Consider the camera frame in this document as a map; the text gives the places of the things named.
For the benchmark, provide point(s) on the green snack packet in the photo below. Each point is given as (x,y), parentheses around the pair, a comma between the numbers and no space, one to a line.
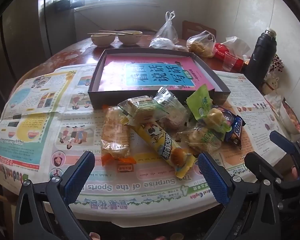
(200,102)

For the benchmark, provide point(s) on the dark wardrobe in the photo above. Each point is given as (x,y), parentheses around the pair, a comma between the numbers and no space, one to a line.
(20,42)

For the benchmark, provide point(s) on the leopard print ornament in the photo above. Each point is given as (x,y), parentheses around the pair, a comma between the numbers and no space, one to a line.
(277,63)

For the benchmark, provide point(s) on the person's right hand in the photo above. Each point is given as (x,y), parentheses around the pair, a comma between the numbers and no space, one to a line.
(294,173)

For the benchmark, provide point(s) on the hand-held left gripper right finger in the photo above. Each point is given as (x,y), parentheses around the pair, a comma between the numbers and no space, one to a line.
(212,180)

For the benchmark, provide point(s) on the grey refrigerator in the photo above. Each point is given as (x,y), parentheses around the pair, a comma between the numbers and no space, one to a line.
(57,30)

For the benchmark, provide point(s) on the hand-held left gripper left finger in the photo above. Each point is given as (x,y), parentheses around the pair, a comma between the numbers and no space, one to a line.
(82,177)

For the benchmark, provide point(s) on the cream ceramic bowl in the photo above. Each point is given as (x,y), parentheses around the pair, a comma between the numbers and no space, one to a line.
(102,41)
(130,39)

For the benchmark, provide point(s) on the bowl of food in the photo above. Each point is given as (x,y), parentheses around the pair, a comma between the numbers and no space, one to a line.
(293,120)

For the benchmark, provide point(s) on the clear plastic cup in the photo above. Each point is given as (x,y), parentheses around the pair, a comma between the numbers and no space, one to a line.
(228,62)

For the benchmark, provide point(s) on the yellow cow print bread packet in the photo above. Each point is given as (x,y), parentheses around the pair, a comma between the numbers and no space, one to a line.
(160,140)

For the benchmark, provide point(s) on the yellow border illustrated newspaper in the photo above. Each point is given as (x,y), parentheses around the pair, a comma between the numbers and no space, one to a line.
(27,100)

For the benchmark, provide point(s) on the pink book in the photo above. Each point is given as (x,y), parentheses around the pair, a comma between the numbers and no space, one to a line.
(115,75)

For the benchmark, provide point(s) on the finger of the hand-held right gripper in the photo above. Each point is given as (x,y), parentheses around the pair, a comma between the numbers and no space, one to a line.
(282,142)
(257,163)

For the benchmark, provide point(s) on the white plastic bag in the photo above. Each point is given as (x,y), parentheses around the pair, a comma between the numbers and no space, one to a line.
(275,102)

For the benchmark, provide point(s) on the yellow-green pastry packet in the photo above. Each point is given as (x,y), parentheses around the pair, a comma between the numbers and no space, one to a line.
(216,118)

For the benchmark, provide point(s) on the white animal figurine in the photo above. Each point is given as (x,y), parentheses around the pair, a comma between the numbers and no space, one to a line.
(270,86)

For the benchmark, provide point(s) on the wooden chair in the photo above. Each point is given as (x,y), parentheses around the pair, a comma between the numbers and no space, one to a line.
(190,27)

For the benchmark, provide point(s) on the black thermos bottle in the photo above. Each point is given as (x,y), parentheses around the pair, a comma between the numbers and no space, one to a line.
(262,55)

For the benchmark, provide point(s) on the orange cracker packet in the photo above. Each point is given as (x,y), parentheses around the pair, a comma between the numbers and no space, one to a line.
(115,135)

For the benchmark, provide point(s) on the clear sandwich cake packet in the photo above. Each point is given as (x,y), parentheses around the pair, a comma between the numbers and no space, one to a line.
(140,107)

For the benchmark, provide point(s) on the red tissue pack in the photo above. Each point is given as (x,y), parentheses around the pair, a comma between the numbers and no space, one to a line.
(220,51)

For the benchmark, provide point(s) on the clear green label pastry packet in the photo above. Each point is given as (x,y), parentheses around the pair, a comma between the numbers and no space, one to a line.
(197,137)

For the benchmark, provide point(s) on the clear brown cake packet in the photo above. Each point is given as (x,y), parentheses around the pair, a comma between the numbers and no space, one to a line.
(175,120)

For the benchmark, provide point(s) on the dark cardboard box tray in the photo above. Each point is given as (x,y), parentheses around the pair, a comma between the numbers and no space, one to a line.
(102,101)

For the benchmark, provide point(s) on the plastic bag of fried pastries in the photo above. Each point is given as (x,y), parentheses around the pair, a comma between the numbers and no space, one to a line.
(201,46)

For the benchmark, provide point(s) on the tall tied clear plastic bag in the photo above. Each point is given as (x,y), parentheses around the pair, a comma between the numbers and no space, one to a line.
(168,31)

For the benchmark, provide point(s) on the orange panel text newspaper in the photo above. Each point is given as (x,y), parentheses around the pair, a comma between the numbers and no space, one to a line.
(152,187)

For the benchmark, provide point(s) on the brown chocolate bar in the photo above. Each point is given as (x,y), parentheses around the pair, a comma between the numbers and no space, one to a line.
(236,130)

